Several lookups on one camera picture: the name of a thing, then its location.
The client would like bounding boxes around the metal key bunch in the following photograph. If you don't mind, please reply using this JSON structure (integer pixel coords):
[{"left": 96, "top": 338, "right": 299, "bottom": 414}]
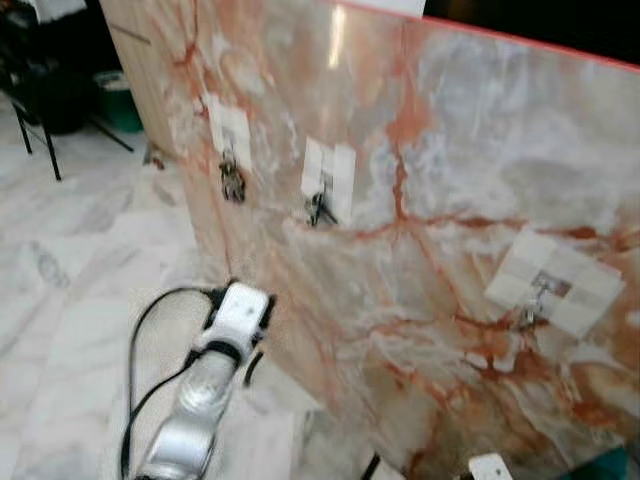
[
  {"left": 220, "top": 158, "right": 248, "bottom": 205},
  {"left": 305, "top": 190, "right": 340, "bottom": 229}
]

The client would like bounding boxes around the white adhesive metal hook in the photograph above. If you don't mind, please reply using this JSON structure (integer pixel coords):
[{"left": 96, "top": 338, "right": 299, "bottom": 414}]
[
  {"left": 205, "top": 93, "right": 254, "bottom": 167},
  {"left": 484, "top": 228, "right": 627, "bottom": 340},
  {"left": 300, "top": 137, "right": 359, "bottom": 227}
]

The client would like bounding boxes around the black curved table foot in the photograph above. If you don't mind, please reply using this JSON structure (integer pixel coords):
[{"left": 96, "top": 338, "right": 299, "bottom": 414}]
[{"left": 360, "top": 452, "right": 384, "bottom": 480}]

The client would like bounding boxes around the marble table top red edge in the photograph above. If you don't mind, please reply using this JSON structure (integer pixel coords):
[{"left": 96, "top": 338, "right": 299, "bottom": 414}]
[{"left": 98, "top": 0, "right": 640, "bottom": 480}]

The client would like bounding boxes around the teal plastic item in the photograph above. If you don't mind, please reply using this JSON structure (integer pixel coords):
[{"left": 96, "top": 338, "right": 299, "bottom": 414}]
[{"left": 570, "top": 445, "right": 634, "bottom": 480}]

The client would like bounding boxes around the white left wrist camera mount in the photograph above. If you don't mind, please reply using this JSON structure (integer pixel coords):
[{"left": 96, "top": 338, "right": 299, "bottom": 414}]
[{"left": 207, "top": 282, "right": 274, "bottom": 352}]

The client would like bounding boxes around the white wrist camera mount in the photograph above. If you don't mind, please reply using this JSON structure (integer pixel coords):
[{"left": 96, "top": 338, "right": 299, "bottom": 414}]
[
  {"left": 468, "top": 453, "right": 517, "bottom": 480},
  {"left": 207, "top": 282, "right": 274, "bottom": 352}
]

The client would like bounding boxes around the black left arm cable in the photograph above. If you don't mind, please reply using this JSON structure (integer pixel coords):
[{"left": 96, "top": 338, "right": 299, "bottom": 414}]
[{"left": 120, "top": 285, "right": 227, "bottom": 480}]

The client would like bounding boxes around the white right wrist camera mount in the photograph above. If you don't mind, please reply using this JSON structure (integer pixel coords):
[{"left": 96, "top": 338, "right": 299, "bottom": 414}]
[{"left": 468, "top": 453, "right": 517, "bottom": 480}]

